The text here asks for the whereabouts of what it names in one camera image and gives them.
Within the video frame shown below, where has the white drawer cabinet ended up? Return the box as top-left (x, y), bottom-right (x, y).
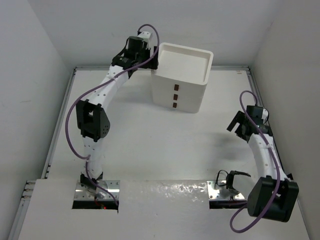
top-left (151, 42), bottom-right (214, 114)

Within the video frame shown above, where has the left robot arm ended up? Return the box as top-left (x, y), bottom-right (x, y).
top-left (76, 31), bottom-right (152, 190)

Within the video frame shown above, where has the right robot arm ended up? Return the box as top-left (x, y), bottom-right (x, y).
top-left (225, 105), bottom-right (299, 222)

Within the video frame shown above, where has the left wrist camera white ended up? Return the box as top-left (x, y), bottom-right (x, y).
top-left (137, 31), bottom-right (153, 46)

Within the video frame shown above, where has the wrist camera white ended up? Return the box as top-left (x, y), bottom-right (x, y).
top-left (137, 31), bottom-right (153, 46)
top-left (261, 108), bottom-right (270, 124)

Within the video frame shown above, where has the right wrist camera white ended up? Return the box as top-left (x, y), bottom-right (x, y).
top-left (261, 108), bottom-right (270, 124)

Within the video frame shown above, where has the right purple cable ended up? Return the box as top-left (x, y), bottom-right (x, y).
top-left (229, 90), bottom-right (282, 233)

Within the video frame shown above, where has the purple cable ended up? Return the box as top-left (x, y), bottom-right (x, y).
top-left (229, 90), bottom-right (282, 233)
top-left (65, 23), bottom-right (161, 207)

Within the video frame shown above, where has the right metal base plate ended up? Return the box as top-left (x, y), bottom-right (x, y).
top-left (207, 180), bottom-right (247, 202)

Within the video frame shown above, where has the metal base plate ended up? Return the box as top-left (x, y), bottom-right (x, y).
top-left (73, 180), bottom-right (120, 201)
top-left (207, 180), bottom-right (247, 202)

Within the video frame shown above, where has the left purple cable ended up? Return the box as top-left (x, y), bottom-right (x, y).
top-left (65, 23), bottom-right (161, 207)

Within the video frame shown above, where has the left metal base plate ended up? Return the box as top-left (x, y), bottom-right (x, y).
top-left (73, 180), bottom-right (120, 201)

